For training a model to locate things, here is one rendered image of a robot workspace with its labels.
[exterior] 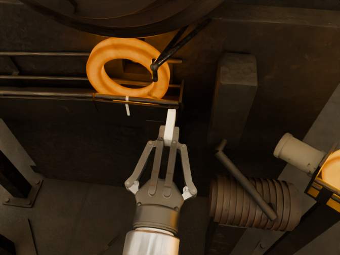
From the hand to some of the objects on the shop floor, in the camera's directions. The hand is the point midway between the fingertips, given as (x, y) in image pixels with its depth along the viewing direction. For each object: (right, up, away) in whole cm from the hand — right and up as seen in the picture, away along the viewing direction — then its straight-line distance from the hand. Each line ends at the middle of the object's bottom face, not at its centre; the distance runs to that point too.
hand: (170, 127), depth 59 cm
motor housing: (+22, -47, +58) cm, 78 cm away
